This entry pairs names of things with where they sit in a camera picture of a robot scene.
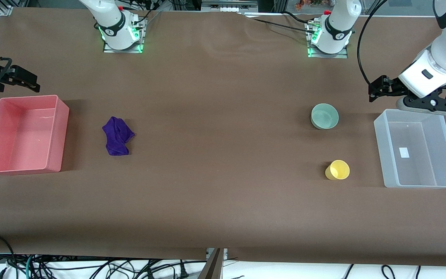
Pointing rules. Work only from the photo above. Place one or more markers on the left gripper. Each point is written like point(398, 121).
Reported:
point(391, 86)

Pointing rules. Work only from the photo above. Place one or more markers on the green bowl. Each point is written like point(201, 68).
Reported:
point(324, 117)

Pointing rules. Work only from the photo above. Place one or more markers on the yellow cup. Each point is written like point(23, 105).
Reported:
point(338, 170)

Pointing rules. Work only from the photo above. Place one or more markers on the purple cloth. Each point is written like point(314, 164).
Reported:
point(116, 135)

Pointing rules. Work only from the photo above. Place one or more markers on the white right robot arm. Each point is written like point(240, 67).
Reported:
point(108, 19)

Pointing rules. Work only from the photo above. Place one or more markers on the pink plastic bin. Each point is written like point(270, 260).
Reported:
point(18, 155)

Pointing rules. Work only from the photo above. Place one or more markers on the translucent plastic bin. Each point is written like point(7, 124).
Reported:
point(416, 174)

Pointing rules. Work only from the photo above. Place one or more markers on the orange background items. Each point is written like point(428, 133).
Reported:
point(302, 4)

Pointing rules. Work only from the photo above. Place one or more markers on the white background device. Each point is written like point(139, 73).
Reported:
point(229, 7)

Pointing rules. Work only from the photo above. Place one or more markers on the metal table leg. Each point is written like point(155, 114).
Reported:
point(215, 267)

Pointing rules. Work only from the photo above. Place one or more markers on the black power plug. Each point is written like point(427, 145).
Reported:
point(184, 273)

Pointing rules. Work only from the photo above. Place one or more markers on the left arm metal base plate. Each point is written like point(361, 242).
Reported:
point(341, 55)

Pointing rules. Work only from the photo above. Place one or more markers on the aluminium frame corner bracket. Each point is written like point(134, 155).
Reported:
point(5, 10)

